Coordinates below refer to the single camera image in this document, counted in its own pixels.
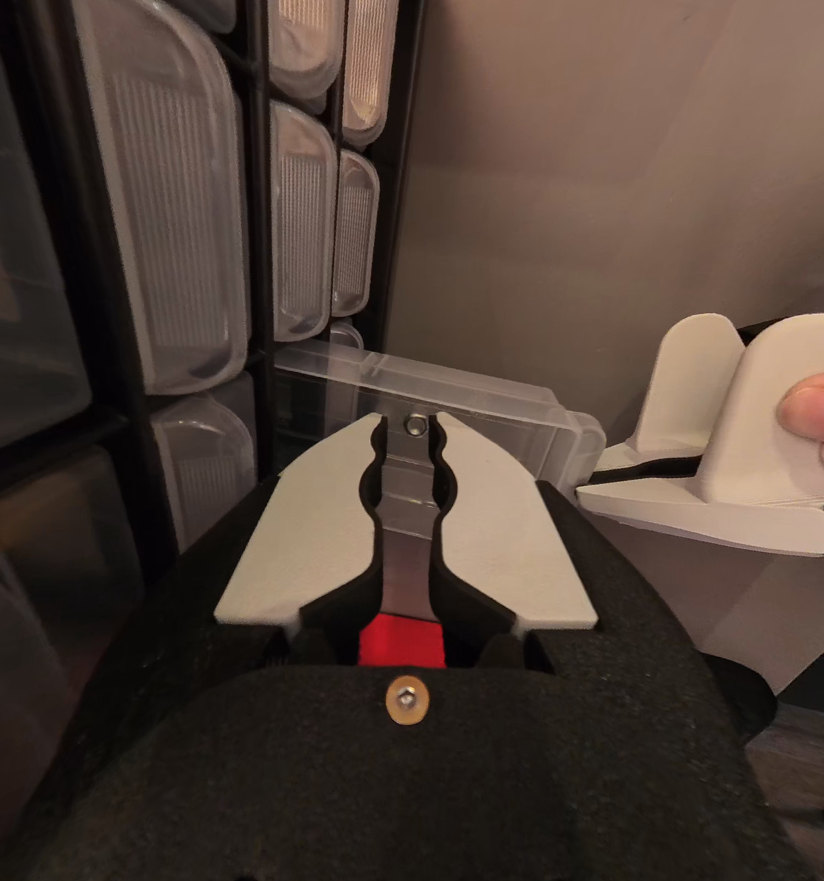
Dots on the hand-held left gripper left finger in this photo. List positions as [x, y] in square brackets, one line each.
[302, 551]

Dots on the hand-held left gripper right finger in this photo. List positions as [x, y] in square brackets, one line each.
[511, 551]

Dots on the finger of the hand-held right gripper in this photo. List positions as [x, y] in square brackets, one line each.
[743, 526]
[681, 386]

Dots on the red plastic bin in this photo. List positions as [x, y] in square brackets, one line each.
[403, 643]

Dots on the small metal nut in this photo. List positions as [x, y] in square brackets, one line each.
[405, 426]

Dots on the clear plastic drawer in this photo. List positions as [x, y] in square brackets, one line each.
[453, 386]

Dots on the black drawer cabinet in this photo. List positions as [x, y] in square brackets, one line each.
[102, 413]

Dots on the person's right hand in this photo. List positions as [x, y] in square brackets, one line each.
[818, 413]

